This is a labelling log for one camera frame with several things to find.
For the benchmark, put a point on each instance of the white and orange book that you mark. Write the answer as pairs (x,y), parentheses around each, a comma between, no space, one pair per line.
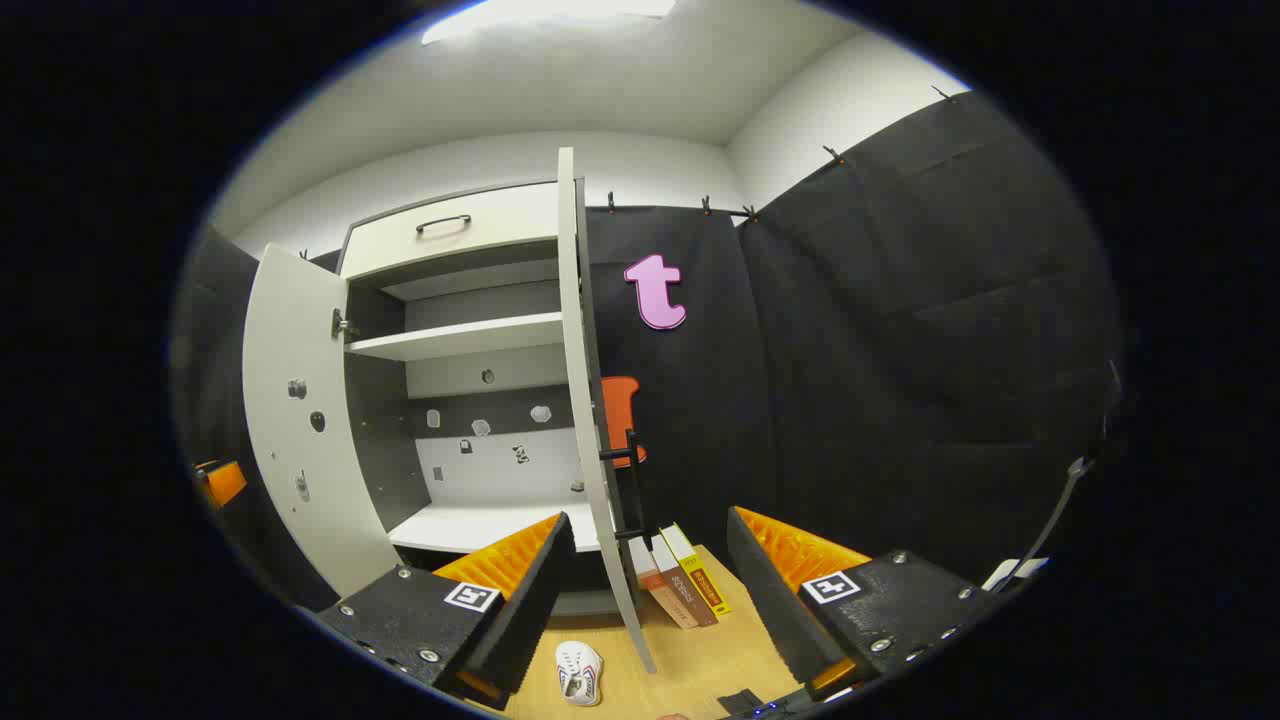
(660,590)

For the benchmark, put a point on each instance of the white cabinet door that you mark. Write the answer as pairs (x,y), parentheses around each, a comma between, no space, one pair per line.
(590,420)
(300,450)

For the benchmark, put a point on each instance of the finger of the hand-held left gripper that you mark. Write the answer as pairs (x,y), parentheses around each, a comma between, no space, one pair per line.
(226,483)

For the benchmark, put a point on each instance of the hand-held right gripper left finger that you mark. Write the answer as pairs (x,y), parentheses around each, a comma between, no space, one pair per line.
(530,590)

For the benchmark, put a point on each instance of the white sneaker shoe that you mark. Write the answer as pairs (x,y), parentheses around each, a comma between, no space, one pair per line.
(580,665)

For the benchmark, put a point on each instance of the large ceiling light panel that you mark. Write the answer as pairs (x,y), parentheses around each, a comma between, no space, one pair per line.
(540,15)

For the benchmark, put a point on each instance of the metal door hinge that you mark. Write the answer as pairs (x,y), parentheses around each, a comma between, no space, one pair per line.
(340,325)

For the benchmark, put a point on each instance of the orange plastic object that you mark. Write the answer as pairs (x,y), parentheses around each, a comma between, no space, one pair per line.
(620,405)

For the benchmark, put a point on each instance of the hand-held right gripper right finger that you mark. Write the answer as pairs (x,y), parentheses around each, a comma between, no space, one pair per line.
(765,590)

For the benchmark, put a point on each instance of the white shoe cabinet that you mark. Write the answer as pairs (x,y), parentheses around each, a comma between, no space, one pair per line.
(480,470)

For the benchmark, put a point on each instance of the white cabinet shelf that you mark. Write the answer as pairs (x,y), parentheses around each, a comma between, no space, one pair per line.
(460,338)

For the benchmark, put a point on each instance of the yellow book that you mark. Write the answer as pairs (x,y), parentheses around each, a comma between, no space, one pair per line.
(700,575)

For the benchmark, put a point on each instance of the cream drawer front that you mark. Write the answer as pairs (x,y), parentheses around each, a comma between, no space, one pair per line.
(500,235)

